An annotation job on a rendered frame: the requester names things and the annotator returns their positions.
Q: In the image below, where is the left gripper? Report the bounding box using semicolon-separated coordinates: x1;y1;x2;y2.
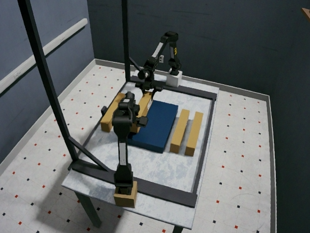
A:
135;77;163;99

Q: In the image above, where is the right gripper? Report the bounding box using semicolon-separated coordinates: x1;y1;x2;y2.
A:
118;111;149;128

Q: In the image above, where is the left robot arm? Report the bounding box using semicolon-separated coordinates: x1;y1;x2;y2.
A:
138;31;182;91

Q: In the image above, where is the brown cardboard carton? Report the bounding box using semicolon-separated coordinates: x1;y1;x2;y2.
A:
185;112;204;157
130;91;153;133
100;93;124;132
169;109;190;154

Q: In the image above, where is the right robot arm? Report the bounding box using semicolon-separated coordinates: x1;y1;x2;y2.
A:
112;91;140;195

